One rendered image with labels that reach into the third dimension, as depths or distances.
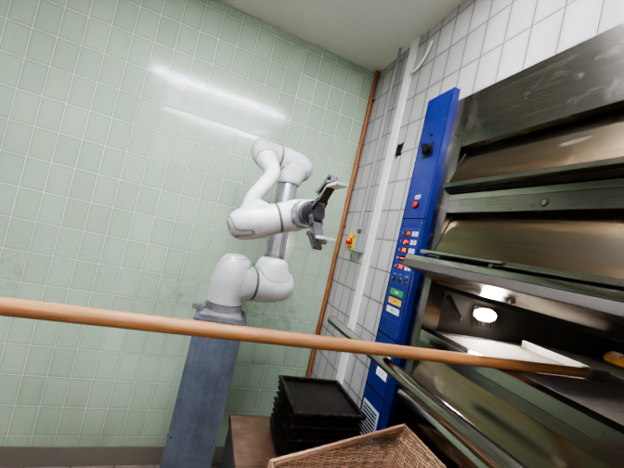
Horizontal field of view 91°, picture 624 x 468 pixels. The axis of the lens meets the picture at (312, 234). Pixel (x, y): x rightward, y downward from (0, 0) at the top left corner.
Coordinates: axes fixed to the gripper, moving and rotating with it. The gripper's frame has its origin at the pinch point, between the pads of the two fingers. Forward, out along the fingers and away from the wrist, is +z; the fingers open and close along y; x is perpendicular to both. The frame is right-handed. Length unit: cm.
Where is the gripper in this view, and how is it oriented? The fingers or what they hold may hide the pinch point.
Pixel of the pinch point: (334, 211)
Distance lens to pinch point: 75.3
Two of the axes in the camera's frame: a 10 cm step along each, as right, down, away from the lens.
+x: -9.3, -2.2, -3.0
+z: 3.0, 0.4, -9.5
